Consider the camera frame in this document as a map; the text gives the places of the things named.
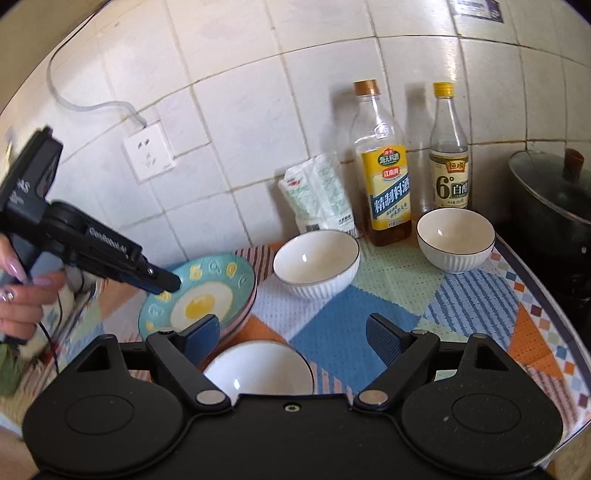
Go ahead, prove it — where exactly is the black cooking pot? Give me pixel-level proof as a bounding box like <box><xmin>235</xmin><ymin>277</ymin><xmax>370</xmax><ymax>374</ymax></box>
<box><xmin>501</xmin><ymin>152</ymin><xmax>591</xmax><ymax>289</ymax></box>

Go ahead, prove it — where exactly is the clear vinegar bottle yellow cap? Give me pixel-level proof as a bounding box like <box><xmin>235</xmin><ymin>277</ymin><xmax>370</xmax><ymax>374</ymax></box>
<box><xmin>429</xmin><ymin>82</ymin><xmax>471</xmax><ymax>211</ymax></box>

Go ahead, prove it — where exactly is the white ribbed bowl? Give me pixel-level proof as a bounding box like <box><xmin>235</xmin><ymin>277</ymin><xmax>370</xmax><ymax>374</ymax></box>
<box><xmin>416</xmin><ymin>207</ymin><xmax>496</xmax><ymax>274</ymax></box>
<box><xmin>202</xmin><ymin>340</ymin><xmax>316</xmax><ymax>396</ymax></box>
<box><xmin>272</xmin><ymin>229</ymin><xmax>361</xmax><ymax>301</ymax></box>

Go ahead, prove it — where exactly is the glass pot lid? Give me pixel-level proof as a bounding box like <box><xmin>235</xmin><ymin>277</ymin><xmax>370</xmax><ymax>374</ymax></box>
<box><xmin>508</xmin><ymin>148</ymin><xmax>591</xmax><ymax>228</ymax></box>

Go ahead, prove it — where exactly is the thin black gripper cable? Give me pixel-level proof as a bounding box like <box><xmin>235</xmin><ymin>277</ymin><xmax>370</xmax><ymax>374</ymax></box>
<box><xmin>36</xmin><ymin>277</ymin><xmax>64</xmax><ymax>372</ymax></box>

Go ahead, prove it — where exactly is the person's left hand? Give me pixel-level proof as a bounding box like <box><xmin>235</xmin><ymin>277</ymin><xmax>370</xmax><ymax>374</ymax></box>
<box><xmin>0</xmin><ymin>233</ymin><xmax>68</xmax><ymax>345</ymax></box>

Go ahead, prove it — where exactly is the white wall socket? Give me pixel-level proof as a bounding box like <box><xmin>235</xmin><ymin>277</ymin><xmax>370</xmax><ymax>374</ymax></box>
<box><xmin>122</xmin><ymin>120</ymin><xmax>177</xmax><ymax>182</ymax></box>

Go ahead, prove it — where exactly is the black gas stove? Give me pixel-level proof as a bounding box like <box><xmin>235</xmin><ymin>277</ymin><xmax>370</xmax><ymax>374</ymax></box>
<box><xmin>495</xmin><ymin>222</ymin><xmax>591</xmax><ymax>326</ymax></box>

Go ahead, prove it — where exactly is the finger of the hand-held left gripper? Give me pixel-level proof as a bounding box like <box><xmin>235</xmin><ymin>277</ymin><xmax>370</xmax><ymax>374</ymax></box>
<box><xmin>99</xmin><ymin>256</ymin><xmax>182</xmax><ymax>297</ymax></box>

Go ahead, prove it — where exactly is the colourful checkered tablecloth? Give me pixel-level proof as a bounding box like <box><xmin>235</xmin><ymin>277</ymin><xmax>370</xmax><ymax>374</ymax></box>
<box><xmin>28</xmin><ymin>231</ymin><xmax>591</xmax><ymax>445</ymax></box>

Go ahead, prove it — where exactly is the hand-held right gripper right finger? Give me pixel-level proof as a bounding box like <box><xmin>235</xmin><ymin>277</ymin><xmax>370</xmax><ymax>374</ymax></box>
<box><xmin>353</xmin><ymin>313</ymin><xmax>509</xmax><ymax>411</ymax></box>

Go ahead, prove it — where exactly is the green object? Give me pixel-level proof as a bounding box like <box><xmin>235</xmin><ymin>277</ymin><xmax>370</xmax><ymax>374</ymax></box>
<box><xmin>0</xmin><ymin>343</ymin><xmax>29</xmax><ymax>398</ymax></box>

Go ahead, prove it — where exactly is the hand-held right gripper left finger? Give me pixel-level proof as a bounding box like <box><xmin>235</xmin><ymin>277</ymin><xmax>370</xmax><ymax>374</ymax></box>
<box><xmin>68</xmin><ymin>313</ymin><xmax>232</xmax><ymax>411</ymax></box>

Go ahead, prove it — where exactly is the teal plate with egg print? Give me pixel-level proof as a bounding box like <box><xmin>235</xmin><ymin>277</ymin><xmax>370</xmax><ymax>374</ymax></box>
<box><xmin>137</xmin><ymin>252</ymin><xmax>257</xmax><ymax>347</ymax></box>

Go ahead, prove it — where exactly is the cooking wine bottle yellow label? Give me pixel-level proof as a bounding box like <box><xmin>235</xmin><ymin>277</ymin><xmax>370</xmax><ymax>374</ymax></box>
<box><xmin>351</xmin><ymin>79</ymin><xmax>413</xmax><ymax>247</ymax></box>

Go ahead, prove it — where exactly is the power cable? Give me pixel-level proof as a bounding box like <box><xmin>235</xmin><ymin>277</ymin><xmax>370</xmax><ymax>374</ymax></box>
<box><xmin>45</xmin><ymin>41</ymin><xmax>149</xmax><ymax>128</ymax></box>

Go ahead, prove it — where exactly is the blue wall sticker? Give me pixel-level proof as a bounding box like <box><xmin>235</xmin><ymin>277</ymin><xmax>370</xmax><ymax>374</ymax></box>
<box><xmin>450</xmin><ymin>0</ymin><xmax>504</xmax><ymax>24</ymax></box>

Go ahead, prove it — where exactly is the white plastic seasoning bag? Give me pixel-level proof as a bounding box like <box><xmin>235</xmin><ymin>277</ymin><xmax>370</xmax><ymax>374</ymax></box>
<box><xmin>278</xmin><ymin>150</ymin><xmax>361</xmax><ymax>239</ymax></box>

